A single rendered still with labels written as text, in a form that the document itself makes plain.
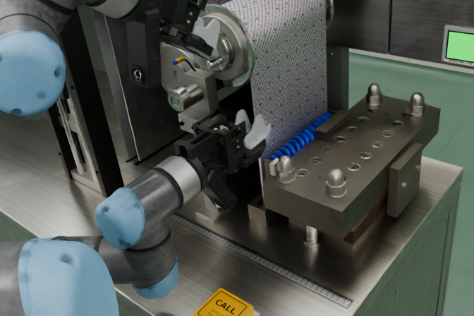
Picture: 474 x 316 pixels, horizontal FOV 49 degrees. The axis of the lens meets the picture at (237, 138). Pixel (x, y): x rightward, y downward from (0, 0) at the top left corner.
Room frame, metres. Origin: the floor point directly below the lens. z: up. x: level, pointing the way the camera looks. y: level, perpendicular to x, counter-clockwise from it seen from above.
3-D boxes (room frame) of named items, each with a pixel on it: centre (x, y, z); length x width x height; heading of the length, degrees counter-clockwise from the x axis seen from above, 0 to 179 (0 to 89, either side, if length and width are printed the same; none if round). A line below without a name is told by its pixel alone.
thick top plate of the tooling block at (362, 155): (0.84, -0.23, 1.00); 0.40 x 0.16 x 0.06; 137
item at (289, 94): (0.90, -0.12, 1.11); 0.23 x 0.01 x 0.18; 137
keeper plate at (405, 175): (0.79, -0.31, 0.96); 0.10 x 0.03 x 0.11; 137
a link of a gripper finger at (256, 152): (0.75, -0.01, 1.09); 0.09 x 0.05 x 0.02; 135
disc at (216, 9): (0.85, 0.01, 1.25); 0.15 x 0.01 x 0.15; 47
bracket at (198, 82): (0.84, 0.06, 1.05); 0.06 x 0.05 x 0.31; 137
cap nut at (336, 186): (0.69, -0.15, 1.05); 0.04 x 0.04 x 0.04
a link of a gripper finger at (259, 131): (0.79, -0.04, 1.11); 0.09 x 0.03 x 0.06; 135
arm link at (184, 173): (0.67, 0.10, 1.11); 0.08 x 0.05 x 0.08; 47
